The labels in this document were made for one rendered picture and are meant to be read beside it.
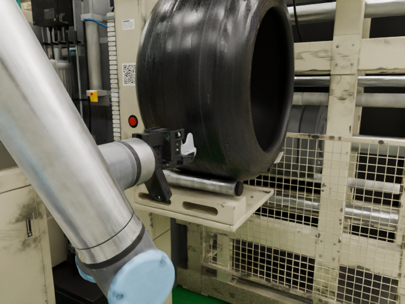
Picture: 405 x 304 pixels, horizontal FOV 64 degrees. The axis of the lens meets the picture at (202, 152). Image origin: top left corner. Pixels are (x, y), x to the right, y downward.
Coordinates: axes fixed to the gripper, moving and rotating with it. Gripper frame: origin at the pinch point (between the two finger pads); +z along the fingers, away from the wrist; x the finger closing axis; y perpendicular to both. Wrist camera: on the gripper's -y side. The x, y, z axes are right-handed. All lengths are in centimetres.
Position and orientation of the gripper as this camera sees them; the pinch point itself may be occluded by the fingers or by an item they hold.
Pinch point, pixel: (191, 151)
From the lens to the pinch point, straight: 81.4
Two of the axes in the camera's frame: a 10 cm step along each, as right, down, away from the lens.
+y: 0.0, -9.8, -2.1
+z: 4.9, -1.8, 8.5
